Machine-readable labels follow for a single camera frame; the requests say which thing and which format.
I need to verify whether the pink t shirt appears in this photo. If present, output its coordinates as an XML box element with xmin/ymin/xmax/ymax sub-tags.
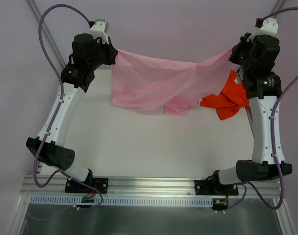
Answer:
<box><xmin>111</xmin><ymin>50</ymin><xmax>232</xmax><ymax>116</ymax></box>

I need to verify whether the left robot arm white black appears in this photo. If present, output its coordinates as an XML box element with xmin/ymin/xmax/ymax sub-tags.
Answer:
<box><xmin>26</xmin><ymin>33</ymin><xmax>118</xmax><ymax>192</ymax></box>

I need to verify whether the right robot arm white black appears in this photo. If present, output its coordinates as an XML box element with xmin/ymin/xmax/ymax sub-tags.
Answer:
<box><xmin>204</xmin><ymin>33</ymin><xmax>293</xmax><ymax>195</ymax></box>

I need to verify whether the orange t shirt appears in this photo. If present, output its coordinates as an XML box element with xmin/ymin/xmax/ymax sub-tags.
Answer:
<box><xmin>199</xmin><ymin>70</ymin><xmax>250</xmax><ymax>120</ymax></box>

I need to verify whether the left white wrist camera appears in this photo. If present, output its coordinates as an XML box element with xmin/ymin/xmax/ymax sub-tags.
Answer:
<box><xmin>89</xmin><ymin>19</ymin><xmax>109</xmax><ymax>44</ymax></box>

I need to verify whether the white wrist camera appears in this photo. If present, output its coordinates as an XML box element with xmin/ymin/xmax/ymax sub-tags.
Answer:
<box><xmin>89</xmin><ymin>19</ymin><xmax>109</xmax><ymax>44</ymax></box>
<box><xmin>247</xmin><ymin>18</ymin><xmax>278</xmax><ymax>42</ymax></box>

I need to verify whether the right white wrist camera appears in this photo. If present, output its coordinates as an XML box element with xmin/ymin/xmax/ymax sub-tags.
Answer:
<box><xmin>247</xmin><ymin>18</ymin><xmax>278</xmax><ymax>42</ymax></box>

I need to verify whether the right aluminium frame post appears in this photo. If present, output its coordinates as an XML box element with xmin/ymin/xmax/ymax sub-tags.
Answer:
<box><xmin>270</xmin><ymin>0</ymin><xmax>286</xmax><ymax>14</ymax></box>

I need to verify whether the aluminium frame post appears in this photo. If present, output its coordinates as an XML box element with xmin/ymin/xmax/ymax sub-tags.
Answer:
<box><xmin>270</xmin><ymin>0</ymin><xmax>286</xmax><ymax>14</ymax></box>
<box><xmin>25</xmin><ymin>0</ymin><xmax>66</xmax><ymax>68</ymax></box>

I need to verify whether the left aluminium frame post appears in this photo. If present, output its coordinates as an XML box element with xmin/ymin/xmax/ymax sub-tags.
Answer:
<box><xmin>25</xmin><ymin>0</ymin><xmax>66</xmax><ymax>68</ymax></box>

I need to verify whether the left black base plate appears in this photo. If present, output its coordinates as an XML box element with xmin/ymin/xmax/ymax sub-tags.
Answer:
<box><xmin>64</xmin><ymin>178</ymin><xmax>109</xmax><ymax>194</ymax></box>

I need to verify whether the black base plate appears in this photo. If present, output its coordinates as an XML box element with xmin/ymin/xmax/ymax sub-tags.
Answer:
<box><xmin>64</xmin><ymin>178</ymin><xmax>109</xmax><ymax>194</ymax></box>
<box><xmin>194</xmin><ymin>179</ymin><xmax>239</xmax><ymax>196</ymax></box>

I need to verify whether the aluminium mounting rail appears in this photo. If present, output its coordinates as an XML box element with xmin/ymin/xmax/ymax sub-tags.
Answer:
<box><xmin>19</xmin><ymin>174</ymin><xmax>285</xmax><ymax>197</ymax></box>

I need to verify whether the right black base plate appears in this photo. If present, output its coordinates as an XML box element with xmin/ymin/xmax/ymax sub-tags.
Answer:
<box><xmin>194</xmin><ymin>179</ymin><xmax>239</xmax><ymax>196</ymax></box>

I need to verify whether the white slotted cable duct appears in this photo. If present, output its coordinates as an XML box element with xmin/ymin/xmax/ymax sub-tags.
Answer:
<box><xmin>30</xmin><ymin>195</ymin><xmax>213</xmax><ymax>208</ymax></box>

